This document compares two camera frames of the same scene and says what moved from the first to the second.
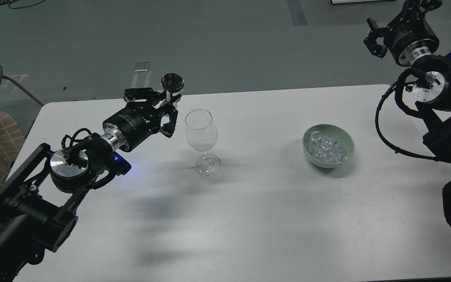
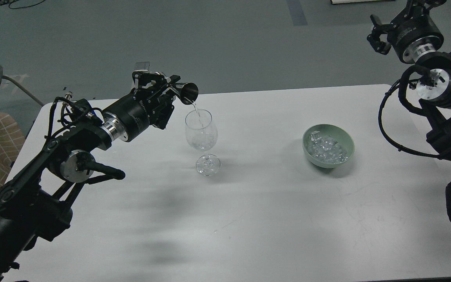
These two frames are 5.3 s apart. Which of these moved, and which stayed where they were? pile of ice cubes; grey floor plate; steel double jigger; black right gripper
Moved: steel double jigger
Stayed: black right gripper; grey floor plate; pile of ice cubes
